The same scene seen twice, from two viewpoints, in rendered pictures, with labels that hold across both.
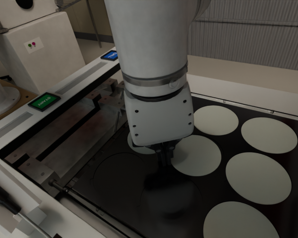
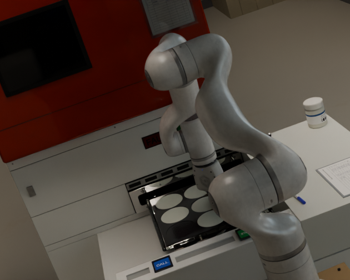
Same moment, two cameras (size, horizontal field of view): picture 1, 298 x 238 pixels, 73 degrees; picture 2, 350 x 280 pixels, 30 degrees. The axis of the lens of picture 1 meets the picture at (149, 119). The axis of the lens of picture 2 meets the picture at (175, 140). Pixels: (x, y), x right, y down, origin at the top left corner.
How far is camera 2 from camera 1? 2.24 m
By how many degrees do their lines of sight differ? 102
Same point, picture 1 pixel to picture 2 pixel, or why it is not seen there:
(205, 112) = (172, 219)
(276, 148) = (176, 195)
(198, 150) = (202, 204)
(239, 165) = (197, 195)
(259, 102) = (122, 244)
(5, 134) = not seen: hidden behind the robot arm
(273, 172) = (190, 190)
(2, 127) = not seen: hidden behind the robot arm
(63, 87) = (226, 244)
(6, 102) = not seen: outside the picture
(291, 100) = (109, 238)
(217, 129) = (181, 209)
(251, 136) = (175, 202)
